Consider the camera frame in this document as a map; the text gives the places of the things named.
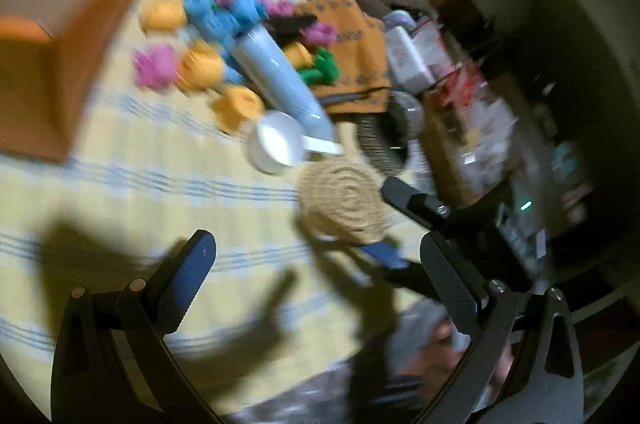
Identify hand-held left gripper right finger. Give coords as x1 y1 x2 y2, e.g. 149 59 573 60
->
410 231 586 424

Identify black woven belt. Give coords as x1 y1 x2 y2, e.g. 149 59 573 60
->
356 111 413 169

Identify orange cardboard box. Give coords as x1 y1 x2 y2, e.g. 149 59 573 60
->
0 0 196 162

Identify pile of coloured hair curlers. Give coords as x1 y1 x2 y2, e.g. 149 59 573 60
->
132 0 343 135

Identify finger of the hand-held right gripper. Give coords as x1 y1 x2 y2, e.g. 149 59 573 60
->
380 176 453 222
359 241 441 299

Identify white tissue box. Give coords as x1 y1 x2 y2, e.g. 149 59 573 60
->
385 26 436 94

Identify yellow plaid tablecloth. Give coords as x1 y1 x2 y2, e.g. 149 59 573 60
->
0 0 431 410

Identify beige spiral hairbrush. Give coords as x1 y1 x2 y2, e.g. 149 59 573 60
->
297 156 393 247

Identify orange patterned socks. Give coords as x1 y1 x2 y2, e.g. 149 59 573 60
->
295 0 393 117

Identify white measuring scoop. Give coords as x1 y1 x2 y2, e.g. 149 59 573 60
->
248 110 345 175

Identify purple round container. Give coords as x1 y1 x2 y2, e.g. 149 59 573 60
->
382 10 416 29

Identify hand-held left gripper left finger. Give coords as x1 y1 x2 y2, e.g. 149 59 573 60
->
50 229 223 424

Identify pale blue lotion tube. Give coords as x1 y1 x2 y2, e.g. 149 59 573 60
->
227 26 336 139

